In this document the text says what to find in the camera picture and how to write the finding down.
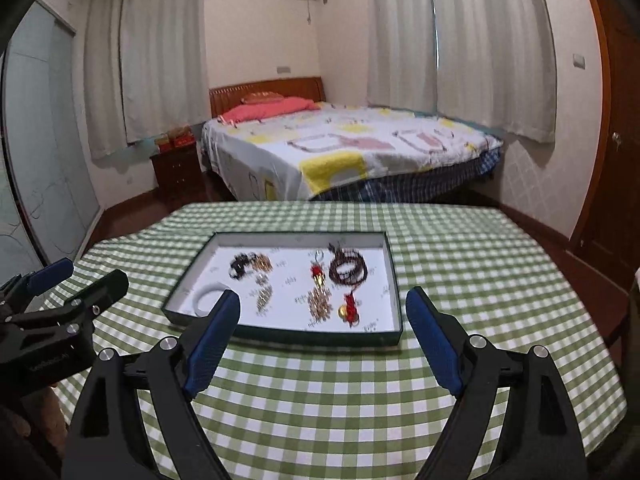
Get wooden door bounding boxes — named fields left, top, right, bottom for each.
left=570, top=0, right=639, bottom=289

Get black beaded bracelet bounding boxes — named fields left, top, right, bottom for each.
left=228, top=251, right=257, bottom=282

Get pearl rhinestone small brooch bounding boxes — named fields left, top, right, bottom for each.
left=255, top=273, right=268, bottom=285

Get silver rhinestone bar clip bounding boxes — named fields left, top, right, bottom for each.
left=256, top=285, right=273, bottom=314

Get wooden headboard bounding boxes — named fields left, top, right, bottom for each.
left=208, top=76, right=328, bottom=118

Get left white curtain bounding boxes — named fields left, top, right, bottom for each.
left=84, top=0, right=209, bottom=159

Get dark red bead mala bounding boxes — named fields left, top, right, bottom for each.
left=329, top=244, right=369, bottom=289

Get silver flower keyring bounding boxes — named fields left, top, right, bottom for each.
left=311, top=249, right=324, bottom=266

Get pink pillow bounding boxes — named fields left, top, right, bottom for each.
left=218, top=92, right=320, bottom=125

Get red boxes on nightstand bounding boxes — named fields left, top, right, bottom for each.
left=154, top=126, right=196, bottom=153

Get small gold rhinestone brooch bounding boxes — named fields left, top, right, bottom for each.
left=250, top=254, right=272, bottom=273

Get red knot gold ingot charm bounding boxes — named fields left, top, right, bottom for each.
left=338, top=292, right=360, bottom=327

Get right white curtain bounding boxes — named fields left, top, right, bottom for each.
left=367, top=0, right=558, bottom=143

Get person's left hand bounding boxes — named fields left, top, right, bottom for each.
left=1, top=384, right=68, bottom=460

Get green tray white liner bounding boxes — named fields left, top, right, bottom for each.
left=162, top=232, right=402, bottom=347

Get large pearl gold brooch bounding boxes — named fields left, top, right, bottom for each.
left=307, top=287, right=332, bottom=322

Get glass wardrobe door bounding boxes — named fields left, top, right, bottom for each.
left=1, top=3, right=100, bottom=278

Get dark wooden nightstand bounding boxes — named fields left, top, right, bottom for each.
left=150, top=143, right=204, bottom=198

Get white curtain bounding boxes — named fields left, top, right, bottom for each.
left=84, top=0, right=209, bottom=159
left=367, top=0, right=558, bottom=143

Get white jade bangle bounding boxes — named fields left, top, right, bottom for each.
left=192, top=282, right=229, bottom=318

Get red bead gold turtle charm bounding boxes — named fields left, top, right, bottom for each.
left=310, top=263, right=326, bottom=287

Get bed with patterned quilt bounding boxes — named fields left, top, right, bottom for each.
left=202, top=102, right=502, bottom=202

